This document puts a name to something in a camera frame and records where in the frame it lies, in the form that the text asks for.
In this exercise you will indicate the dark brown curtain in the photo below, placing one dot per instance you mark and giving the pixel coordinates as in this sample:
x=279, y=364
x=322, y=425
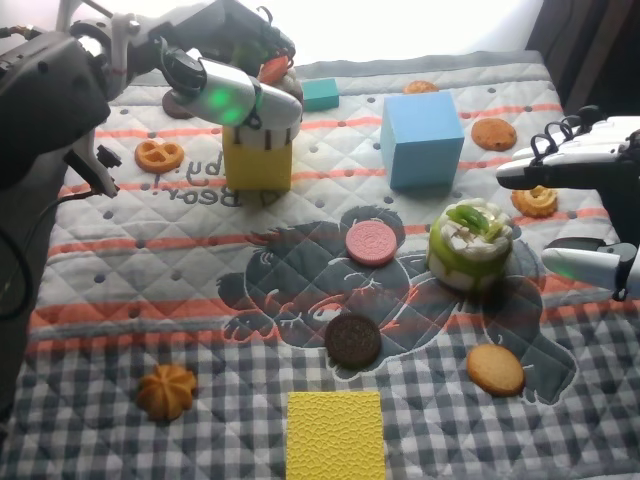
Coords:
x=590, y=30

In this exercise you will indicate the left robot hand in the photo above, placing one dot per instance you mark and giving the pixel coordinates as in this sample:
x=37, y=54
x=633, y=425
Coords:
x=225, y=95

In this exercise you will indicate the small orange cookie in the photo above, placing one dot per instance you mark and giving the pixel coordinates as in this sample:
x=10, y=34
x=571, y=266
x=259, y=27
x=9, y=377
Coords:
x=420, y=88

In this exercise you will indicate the pink sandwich cookie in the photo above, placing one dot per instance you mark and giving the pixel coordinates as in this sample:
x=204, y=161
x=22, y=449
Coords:
x=371, y=243

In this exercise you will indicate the orange flower-shaped cookie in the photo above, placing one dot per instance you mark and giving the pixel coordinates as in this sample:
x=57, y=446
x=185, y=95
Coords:
x=167, y=392

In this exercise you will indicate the plain dark round cookie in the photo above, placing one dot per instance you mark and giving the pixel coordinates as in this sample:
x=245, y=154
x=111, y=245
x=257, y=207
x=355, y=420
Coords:
x=175, y=109

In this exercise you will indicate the orange pretzel cookie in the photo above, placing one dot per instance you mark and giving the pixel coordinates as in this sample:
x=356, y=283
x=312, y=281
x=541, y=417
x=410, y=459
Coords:
x=145, y=159

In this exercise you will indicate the yellow cube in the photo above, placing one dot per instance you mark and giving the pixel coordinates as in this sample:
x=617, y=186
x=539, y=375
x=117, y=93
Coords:
x=257, y=167

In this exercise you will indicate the green toy cake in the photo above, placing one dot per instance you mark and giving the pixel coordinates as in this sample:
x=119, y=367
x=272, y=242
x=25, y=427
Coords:
x=465, y=250

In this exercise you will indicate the grey quilt with printed bear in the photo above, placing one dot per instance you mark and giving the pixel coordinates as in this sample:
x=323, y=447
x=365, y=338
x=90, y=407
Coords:
x=310, y=165

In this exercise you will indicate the blue cube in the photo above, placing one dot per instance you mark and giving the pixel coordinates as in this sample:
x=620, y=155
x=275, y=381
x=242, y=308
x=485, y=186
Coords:
x=420, y=150

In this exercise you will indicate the chocolate toy cake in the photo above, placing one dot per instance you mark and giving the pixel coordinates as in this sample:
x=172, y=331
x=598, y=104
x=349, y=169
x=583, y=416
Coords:
x=265, y=140

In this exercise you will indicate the yellow textured square pad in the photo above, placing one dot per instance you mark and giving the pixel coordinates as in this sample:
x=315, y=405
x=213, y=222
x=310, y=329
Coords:
x=335, y=435

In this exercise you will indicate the teal rectangular block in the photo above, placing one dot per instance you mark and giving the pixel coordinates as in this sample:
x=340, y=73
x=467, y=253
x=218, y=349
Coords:
x=322, y=95

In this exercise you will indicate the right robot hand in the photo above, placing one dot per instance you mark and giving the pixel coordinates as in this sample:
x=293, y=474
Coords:
x=575, y=160

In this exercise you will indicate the brown sandwich cookie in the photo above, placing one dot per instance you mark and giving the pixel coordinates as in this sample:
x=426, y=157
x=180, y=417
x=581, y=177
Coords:
x=352, y=341

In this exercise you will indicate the yellow swirl cookie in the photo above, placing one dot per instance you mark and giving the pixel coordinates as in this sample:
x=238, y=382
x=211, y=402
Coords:
x=535, y=202

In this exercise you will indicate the chocolate chip cookie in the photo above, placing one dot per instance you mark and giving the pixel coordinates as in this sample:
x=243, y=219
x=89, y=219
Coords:
x=493, y=134

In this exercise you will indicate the plain round biscuit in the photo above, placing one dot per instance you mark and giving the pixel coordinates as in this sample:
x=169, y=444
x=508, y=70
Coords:
x=495, y=370

